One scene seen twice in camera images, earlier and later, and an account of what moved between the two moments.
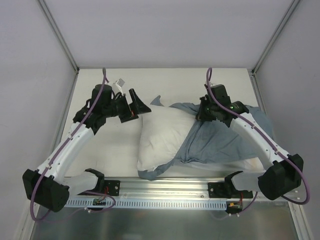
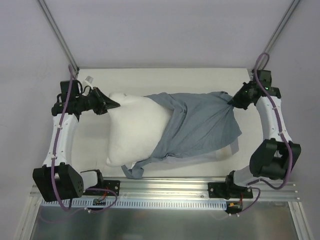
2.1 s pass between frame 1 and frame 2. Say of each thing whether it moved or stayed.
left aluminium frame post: stayed
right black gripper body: moved
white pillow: moved
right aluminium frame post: stayed
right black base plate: stayed
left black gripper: moved
